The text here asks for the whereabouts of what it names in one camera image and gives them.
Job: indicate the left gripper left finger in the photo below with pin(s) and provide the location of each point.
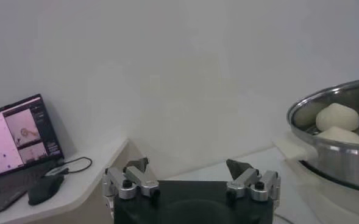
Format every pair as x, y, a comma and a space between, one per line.
142, 179

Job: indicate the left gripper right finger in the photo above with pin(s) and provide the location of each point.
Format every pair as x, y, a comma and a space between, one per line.
246, 179

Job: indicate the white steamed baozi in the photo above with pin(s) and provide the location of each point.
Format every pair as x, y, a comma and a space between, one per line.
340, 135
337, 117

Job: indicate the stainless steel steamer basket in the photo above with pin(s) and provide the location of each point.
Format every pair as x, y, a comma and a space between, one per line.
343, 164

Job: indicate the white rectangular table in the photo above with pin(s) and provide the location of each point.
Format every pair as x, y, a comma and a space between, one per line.
258, 164

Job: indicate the white side desk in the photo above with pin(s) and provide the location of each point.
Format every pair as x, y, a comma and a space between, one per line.
84, 182

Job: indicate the cream electric cooker base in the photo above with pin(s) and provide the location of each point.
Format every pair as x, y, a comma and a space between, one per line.
319, 198

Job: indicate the black computer mouse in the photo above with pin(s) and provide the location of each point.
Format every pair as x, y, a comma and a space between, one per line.
45, 188

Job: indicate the black laptop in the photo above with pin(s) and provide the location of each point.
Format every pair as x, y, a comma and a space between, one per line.
11, 143

